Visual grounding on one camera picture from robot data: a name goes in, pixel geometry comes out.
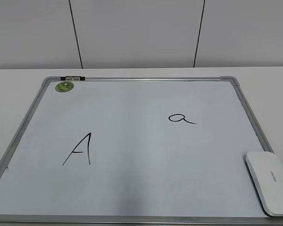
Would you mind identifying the white whiteboard eraser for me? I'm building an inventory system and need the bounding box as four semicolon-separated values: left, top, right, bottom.
246;152;283;217

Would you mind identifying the white framed whiteboard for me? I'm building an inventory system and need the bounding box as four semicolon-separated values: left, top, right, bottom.
0;76;283;226

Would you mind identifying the black marker clip holder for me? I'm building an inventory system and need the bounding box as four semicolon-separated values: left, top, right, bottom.
60;76;85;81

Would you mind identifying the green round magnet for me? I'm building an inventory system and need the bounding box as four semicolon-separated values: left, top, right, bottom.
55;81;75;93

